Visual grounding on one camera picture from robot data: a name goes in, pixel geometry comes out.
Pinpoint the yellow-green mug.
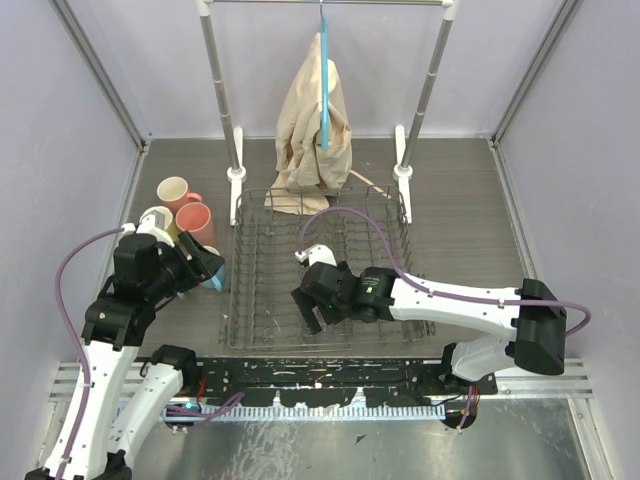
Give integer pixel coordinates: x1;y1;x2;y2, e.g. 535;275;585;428
139;206;180;240

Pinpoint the light blue mug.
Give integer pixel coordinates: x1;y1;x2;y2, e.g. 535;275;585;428
201;262;226;292

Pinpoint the pink handleless tumbler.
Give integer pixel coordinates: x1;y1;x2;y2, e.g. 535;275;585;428
175;202;217;247

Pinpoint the pink mug with handle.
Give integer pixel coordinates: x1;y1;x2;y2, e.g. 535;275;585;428
156;176;203;214

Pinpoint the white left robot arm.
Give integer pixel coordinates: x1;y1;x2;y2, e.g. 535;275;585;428
26;228;225;479

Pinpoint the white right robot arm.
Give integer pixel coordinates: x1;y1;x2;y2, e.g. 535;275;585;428
179;226;567;394

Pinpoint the white clothes rack stand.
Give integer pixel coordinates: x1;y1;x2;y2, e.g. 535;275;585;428
196;0;460;226

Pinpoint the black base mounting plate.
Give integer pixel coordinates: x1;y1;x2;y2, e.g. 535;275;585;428
179;358;498;408

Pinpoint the beige cloth garment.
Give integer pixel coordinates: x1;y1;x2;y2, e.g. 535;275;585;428
264;34;352;215

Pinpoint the blue clothes hanger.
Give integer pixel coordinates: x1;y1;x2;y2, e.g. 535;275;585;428
319;0;330;151

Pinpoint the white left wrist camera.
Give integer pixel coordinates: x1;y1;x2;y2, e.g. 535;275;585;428
135;214;176;247

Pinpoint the grey wire dish rack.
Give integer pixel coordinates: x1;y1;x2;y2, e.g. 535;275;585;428
220;186;436;355

